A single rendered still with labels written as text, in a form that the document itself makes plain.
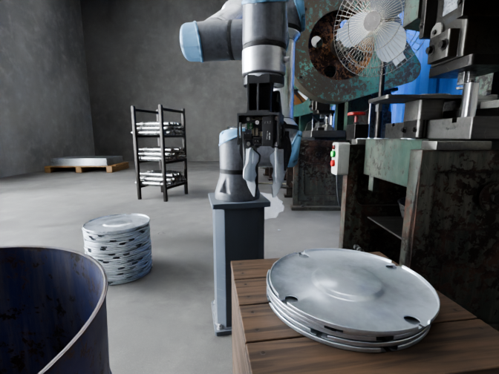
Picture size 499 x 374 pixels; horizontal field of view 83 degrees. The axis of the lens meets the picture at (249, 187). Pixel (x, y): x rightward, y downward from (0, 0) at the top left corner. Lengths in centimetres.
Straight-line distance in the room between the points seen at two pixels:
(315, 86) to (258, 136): 191
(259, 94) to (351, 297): 37
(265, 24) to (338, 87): 193
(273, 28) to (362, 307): 46
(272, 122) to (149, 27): 789
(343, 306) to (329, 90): 203
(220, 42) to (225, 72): 711
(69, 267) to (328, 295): 42
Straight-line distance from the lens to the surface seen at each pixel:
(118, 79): 828
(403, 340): 51
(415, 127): 108
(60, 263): 55
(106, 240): 138
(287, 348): 47
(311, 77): 238
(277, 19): 52
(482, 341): 60
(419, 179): 83
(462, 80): 120
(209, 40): 63
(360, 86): 247
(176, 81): 785
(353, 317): 49
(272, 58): 50
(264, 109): 49
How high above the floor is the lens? 65
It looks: 10 degrees down
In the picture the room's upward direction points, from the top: straight up
